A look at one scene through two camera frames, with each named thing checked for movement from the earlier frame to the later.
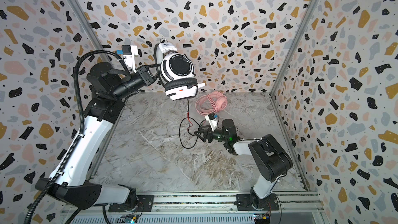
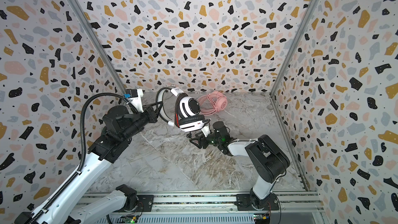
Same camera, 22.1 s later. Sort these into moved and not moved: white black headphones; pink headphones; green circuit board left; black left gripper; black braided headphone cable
Moved: black left gripper; black braided headphone cable; white black headphones
Not moved: pink headphones; green circuit board left
